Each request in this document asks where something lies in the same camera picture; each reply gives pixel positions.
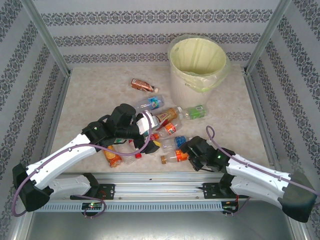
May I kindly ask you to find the red label bottle red cap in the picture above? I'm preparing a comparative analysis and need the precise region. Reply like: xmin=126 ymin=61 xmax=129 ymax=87
xmin=127 ymin=139 xmax=143 ymax=160

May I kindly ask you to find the orange label bottle brown cap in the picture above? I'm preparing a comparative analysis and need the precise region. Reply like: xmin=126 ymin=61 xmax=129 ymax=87
xmin=160 ymin=148 xmax=191 ymax=165

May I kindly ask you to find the clear bottle orange label cap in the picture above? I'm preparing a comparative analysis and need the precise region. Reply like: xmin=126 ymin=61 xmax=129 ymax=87
xmin=149 ymin=119 xmax=184 ymax=140

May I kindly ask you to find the clear bottle blue print label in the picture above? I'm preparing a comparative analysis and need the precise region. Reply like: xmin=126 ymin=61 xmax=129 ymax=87
xmin=134 ymin=94 xmax=166 ymax=112

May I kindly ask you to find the red gold tea bottle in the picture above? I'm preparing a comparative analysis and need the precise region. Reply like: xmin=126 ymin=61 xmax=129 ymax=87
xmin=155 ymin=106 xmax=183 ymax=127

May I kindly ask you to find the brown label plastic bottle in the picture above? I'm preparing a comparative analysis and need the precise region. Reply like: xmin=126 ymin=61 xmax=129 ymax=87
xmin=130 ymin=78 xmax=160 ymax=94

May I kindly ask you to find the orange juice bottle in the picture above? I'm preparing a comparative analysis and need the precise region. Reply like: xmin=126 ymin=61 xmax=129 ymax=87
xmin=102 ymin=144 xmax=123 ymax=168

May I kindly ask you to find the green label plastic bottle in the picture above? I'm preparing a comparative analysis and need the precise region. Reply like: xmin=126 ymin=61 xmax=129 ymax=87
xmin=178 ymin=104 xmax=208 ymax=121

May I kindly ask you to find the white ribbed plastic bin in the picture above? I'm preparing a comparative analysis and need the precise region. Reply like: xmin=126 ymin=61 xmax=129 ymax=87
xmin=169 ymin=34 xmax=231 ymax=111

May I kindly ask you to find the yellow-green plastic bin liner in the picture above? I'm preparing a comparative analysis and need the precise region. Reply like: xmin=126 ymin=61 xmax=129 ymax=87
xmin=167 ymin=33 xmax=231 ymax=93

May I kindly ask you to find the small controller board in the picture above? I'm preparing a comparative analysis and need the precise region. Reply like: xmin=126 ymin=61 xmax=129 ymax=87
xmin=222 ymin=201 xmax=240 ymax=213
xmin=81 ymin=201 xmax=104 ymax=210

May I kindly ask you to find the grey metal panel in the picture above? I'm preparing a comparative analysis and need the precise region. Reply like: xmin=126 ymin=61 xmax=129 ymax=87
xmin=23 ymin=199 xmax=310 ymax=240

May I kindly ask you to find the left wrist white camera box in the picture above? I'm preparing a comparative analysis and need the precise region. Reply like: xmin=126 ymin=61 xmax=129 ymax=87
xmin=136 ymin=111 xmax=161 ymax=135

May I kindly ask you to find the aluminium rail beam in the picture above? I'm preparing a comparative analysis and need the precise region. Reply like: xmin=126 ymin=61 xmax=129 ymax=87
xmin=23 ymin=171 xmax=293 ymax=201

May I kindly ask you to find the slotted grey cable duct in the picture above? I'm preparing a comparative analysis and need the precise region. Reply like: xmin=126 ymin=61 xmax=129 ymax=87
xmin=33 ymin=201 xmax=223 ymax=213

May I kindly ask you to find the aluminium side rail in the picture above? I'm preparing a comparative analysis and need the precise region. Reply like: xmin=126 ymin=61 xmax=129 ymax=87
xmin=33 ymin=71 xmax=73 ymax=183
xmin=243 ymin=71 xmax=286 ymax=181

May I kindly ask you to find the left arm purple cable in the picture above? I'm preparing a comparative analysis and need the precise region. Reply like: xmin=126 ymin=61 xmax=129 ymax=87
xmin=11 ymin=111 xmax=153 ymax=219

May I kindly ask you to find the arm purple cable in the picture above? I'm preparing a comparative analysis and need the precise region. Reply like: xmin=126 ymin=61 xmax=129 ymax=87
xmin=11 ymin=111 xmax=153 ymax=219
xmin=205 ymin=125 xmax=320 ymax=217

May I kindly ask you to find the aluminium frame post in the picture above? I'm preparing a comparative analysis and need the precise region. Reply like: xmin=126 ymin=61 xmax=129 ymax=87
xmin=243 ymin=0 xmax=293 ymax=75
xmin=21 ymin=0 xmax=73 ymax=76

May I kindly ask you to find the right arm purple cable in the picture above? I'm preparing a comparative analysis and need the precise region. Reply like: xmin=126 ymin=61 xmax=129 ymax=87
xmin=205 ymin=125 xmax=320 ymax=217

